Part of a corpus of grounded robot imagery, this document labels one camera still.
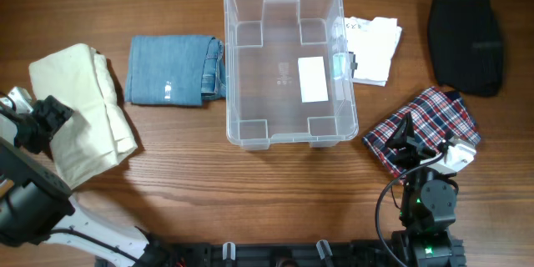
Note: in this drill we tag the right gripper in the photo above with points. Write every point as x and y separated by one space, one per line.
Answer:
405 138

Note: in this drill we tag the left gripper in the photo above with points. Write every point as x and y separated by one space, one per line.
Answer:
60 113

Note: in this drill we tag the cream cloth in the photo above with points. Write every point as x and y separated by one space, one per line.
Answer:
97 137

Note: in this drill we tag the blue denim jeans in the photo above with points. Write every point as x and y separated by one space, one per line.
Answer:
183 70

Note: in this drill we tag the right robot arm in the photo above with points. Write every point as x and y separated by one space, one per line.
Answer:
427 207

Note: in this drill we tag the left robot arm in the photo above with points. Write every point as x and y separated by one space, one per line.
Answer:
37 207

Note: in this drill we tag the white label in container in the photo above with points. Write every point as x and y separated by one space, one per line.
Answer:
313 87

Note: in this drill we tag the clear plastic storage container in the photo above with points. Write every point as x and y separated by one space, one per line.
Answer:
263 41

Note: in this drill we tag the plaid folded shirt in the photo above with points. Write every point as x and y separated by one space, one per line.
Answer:
434 114

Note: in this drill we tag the white folded t-shirt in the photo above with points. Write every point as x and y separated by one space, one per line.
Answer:
373 43

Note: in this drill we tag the black folded garment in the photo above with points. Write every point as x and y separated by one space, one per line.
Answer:
466 46

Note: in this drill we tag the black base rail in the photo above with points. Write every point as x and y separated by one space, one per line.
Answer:
355 253

